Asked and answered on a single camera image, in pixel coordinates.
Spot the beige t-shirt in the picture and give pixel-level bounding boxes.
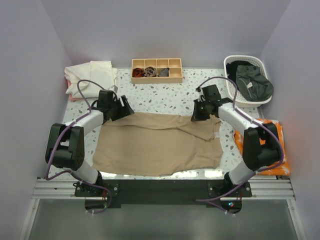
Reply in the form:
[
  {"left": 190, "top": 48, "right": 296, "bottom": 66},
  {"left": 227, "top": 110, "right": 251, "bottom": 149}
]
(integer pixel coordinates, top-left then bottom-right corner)
[{"left": 92, "top": 112, "right": 223, "bottom": 177}]

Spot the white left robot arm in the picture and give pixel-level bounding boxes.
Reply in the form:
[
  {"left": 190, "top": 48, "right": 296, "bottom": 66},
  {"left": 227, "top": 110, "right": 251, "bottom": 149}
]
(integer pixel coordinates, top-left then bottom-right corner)
[{"left": 45, "top": 89, "right": 134, "bottom": 185}]

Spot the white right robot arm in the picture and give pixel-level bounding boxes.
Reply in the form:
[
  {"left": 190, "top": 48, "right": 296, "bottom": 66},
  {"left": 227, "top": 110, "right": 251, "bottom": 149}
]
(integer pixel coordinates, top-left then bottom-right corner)
[{"left": 191, "top": 85, "right": 284, "bottom": 189}]

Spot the cream folded t-shirt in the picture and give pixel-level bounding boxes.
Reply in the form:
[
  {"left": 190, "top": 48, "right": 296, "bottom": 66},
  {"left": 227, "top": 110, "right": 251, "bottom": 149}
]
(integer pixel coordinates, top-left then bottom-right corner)
[{"left": 64, "top": 61, "right": 118, "bottom": 98}]

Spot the pink folded t-shirt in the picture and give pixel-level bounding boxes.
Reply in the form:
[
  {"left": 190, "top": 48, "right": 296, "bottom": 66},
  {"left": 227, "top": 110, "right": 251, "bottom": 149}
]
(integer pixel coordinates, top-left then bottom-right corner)
[{"left": 65, "top": 80, "right": 83, "bottom": 102}]

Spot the orange black rolled sock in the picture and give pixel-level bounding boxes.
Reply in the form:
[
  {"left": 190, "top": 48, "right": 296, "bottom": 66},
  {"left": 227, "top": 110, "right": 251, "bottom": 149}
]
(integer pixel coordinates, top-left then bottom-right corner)
[{"left": 132, "top": 67, "right": 145, "bottom": 78}]

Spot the black garment in basket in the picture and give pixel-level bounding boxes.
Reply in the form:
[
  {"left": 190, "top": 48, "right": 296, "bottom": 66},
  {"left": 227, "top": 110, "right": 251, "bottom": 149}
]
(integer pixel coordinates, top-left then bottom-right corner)
[{"left": 226, "top": 60, "right": 253, "bottom": 84}]

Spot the brown patterned rolled sock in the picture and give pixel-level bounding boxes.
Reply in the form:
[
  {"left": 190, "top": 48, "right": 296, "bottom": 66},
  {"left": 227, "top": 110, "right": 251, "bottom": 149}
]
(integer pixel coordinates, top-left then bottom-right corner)
[{"left": 144, "top": 66, "right": 157, "bottom": 78}]

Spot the white plastic laundry basket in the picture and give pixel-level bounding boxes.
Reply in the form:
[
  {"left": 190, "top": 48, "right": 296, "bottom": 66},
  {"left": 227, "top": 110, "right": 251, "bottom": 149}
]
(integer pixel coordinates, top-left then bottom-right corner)
[{"left": 223, "top": 55, "right": 274, "bottom": 108}]

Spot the dark green t-shirt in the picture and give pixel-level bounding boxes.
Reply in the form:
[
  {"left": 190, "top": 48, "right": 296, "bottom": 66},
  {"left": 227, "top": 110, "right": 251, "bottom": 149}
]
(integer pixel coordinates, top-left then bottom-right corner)
[{"left": 236, "top": 66, "right": 274, "bottom": 102}]

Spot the grey rolled sock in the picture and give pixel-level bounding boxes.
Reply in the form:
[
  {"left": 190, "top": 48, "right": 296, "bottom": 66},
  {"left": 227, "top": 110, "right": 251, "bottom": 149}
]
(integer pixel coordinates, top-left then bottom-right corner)
[{"left": 157, "top": 67, "right": 170, "bottom": 78}]

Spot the wooden compartment organizer box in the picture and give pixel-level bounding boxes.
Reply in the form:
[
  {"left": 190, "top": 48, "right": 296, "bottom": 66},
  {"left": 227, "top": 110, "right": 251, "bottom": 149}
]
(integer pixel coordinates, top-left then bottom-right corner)
[{"left": 130, "top": 58, "right": 183, "bottom": 84}]

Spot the orange tie-dye folded t-shirt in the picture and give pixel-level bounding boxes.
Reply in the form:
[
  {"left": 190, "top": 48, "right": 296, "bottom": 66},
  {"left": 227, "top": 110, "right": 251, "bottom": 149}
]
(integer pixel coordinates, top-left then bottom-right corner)
[{"left": 233, "top": 118, "right": 291, "bottom": 177}]

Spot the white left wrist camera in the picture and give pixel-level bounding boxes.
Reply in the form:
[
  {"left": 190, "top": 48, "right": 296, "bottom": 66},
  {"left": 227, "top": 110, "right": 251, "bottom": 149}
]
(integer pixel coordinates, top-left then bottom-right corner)
[{"left": 108, "top": 85, "right": 118, "bottom": 93}]

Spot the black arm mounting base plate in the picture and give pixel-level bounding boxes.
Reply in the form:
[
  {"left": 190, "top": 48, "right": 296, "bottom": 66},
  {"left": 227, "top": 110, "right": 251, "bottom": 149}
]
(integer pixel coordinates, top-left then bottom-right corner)
[{"left": 74, "top": 178, "right": 253, "bottom": 210}]

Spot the aluminium frame rail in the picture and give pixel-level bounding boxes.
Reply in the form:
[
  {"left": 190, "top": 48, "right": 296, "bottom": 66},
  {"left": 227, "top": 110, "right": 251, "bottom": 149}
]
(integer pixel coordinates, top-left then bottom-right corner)
[{"left": 18, "top": 174, "right": 81, "bottom": 240}]

